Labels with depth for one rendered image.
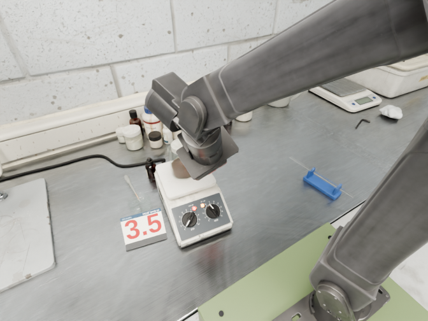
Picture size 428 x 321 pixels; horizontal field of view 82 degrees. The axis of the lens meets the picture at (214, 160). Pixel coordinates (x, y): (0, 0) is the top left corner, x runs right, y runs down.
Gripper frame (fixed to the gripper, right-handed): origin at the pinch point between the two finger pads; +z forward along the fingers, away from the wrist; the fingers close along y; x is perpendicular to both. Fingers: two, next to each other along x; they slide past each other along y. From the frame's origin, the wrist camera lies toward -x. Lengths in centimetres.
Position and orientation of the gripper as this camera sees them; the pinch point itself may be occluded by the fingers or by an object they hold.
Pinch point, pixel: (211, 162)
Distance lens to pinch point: 54.1
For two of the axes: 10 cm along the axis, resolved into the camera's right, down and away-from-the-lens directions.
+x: 5.4, 8.1, -2.4
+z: 0.6, 2.5, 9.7
